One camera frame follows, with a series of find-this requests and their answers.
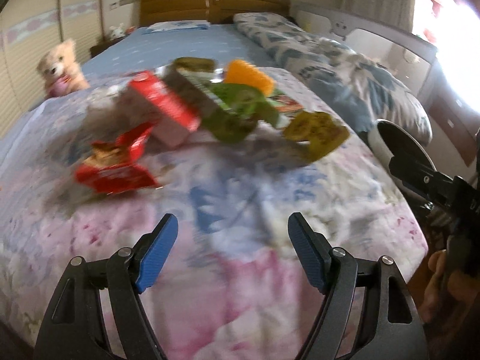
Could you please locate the white bunny plush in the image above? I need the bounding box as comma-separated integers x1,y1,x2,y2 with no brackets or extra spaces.
107,23,126,41

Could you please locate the green red paper box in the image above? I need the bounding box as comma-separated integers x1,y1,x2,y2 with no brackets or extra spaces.
267,88,304,114

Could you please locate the beige teddy bear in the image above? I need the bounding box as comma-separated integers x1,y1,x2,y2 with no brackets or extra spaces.
37,38,89,99

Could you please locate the blue leaf patterned duvet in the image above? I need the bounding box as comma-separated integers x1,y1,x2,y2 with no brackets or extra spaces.
233,12,433,146

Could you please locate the cream sliding wardrobe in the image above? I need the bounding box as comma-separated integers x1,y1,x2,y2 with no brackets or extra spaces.
1,0,103,135

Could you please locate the floral pink quilt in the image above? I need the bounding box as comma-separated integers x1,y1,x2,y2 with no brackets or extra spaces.
1,79,427,359

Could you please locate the yellow snack bag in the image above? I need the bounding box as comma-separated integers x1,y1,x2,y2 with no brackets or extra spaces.
283,111,350,162

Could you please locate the right human hand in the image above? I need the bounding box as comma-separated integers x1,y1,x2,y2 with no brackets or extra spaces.
418,250,479,323

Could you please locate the blue bed sheet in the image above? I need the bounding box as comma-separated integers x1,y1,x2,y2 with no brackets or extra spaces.
82,24,277,80

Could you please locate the dark wooden nightstand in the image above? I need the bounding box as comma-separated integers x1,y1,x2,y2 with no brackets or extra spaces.
89,37,123,58

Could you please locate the white blue pillow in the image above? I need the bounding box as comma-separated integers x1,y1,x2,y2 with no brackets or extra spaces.
145,20,211,33

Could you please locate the wooden headboard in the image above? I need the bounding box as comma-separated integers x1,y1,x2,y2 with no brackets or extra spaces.
138,0,291,27

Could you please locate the white round trash bin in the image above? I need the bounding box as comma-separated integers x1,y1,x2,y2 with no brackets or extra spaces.
367,119,436,204

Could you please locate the dark green wrapper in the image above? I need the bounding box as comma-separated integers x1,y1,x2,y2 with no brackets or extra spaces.
172,57,217,72

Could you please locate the red snack bag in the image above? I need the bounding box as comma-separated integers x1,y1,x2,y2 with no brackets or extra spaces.
74,122,160,194

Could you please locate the red white milk carton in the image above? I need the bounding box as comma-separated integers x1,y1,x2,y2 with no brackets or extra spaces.
117,71,201,148

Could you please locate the grey bed guard rail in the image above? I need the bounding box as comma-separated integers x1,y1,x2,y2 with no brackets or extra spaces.
290,2,439,104

